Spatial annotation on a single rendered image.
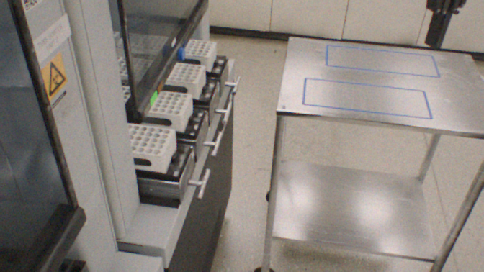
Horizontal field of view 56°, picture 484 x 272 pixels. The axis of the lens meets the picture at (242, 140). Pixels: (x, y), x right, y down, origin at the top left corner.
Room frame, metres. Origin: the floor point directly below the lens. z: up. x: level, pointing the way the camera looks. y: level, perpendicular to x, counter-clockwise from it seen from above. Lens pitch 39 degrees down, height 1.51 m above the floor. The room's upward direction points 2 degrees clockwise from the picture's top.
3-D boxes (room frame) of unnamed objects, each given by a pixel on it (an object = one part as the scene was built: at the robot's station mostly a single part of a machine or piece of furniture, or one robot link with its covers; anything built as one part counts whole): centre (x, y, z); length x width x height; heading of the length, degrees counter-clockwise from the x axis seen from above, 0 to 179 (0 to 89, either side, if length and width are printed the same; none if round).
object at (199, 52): (1.27, 0.24, 0.83); 0.30 x 0.10 x 0.06; 82
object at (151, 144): (0.81, 0.31, 0.83); 0.30 x 0.10 x 0.06; 82
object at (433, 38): (0.81, -0.36, 1.15); 0.03 x 0.01 x 0.07; 28
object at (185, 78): (1.11, 0.27, 0.83); 0.30 x 0.10 x 0.06; 82
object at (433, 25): (0.80, -0.34, 1.18); 0.03 x 0.01 x 0.05; 118
